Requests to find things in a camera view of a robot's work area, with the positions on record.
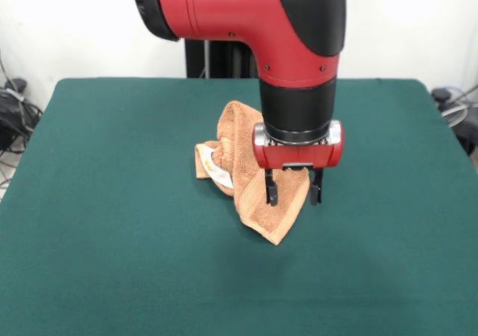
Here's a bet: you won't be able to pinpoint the orange-brown terry towel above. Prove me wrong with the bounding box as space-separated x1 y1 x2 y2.
193 99 311 246

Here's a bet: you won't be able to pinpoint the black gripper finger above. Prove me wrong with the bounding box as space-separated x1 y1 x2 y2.
308 167 325 206
264 168 279 207

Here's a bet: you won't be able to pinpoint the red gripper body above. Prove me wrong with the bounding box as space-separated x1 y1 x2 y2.
252 119 346 171

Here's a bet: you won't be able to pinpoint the dark green table cloth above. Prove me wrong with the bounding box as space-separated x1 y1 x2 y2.
0 77 478 336

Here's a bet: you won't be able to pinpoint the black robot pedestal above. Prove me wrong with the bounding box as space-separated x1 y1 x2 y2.
184 38 261 79

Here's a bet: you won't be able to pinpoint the tangled black cables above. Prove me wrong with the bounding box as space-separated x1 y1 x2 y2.
0 48 44 202
430 84 478 158

